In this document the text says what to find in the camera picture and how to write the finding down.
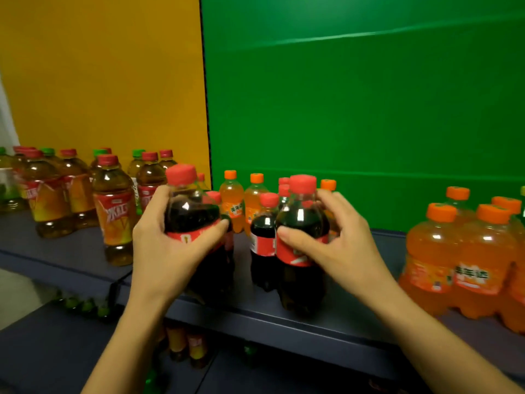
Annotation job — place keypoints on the person's left hand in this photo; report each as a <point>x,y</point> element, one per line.
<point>164,266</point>

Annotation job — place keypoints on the white shelf side post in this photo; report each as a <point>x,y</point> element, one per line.
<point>6,127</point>

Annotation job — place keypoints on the person's right hand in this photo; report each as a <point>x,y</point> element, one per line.
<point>352,258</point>

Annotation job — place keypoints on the red-capped black cola bottle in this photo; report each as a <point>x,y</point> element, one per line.
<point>263,242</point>
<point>188,205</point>
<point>301,217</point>

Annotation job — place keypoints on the orange backing board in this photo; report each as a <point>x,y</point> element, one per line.
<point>102,77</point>

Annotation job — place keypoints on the group of dark cola bottles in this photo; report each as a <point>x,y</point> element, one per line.
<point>284,189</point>

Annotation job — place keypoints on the green-capped pale tea bottle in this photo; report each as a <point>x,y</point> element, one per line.
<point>98,153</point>
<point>134,168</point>

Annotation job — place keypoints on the group of orange soda bottles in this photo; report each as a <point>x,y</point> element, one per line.
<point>231,205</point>

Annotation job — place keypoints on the person's right forearm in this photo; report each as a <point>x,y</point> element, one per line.
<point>443,348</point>

